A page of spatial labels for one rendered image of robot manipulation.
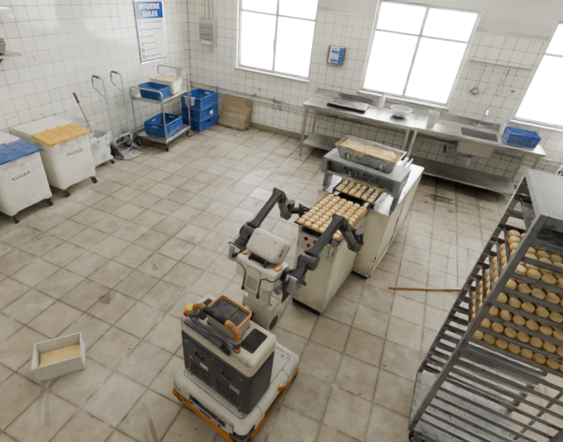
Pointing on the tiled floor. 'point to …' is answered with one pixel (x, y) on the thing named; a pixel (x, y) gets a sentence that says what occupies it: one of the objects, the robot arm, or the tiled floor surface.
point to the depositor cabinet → (379, 223)
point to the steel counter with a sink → (482, 141)
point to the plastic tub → (58, 357)
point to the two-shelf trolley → (162, 112)
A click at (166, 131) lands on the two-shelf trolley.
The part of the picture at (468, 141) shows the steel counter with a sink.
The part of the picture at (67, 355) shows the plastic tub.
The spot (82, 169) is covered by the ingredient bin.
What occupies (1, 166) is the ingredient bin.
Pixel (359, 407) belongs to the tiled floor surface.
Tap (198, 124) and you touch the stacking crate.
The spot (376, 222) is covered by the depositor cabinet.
